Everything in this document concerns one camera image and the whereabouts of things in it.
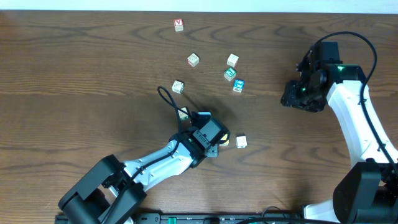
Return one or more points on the blue letter block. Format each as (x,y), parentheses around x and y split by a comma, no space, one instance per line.
(238,85)

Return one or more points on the wooden block teal side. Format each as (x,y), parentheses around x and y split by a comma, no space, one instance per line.
(241,142)

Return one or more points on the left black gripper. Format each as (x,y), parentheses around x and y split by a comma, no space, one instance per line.
(217,156)

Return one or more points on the yellow wooden block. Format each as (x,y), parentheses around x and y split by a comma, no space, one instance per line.
(225,140)

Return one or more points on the wooden block red side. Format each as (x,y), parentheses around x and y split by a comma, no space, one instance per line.
(193,60)

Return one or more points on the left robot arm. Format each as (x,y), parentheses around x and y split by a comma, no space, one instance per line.
(111,191)

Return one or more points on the wooden block patterned top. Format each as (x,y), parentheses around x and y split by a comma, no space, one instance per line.
(178,86)

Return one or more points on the wooden block green side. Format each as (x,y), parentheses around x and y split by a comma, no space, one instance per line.
(183,113)

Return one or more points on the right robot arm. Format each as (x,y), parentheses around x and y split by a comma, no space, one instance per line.
(368,192)

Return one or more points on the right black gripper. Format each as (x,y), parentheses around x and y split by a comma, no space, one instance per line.
(290,97)

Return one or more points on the red V letter block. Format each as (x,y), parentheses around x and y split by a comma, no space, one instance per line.
(179,25)

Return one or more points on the green J letter block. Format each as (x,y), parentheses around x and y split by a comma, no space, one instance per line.
(230,74)

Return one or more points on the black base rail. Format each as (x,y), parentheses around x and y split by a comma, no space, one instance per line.
(201,218)

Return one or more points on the plain wooden block upper right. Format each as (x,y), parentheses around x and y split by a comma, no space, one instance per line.
(232,60)

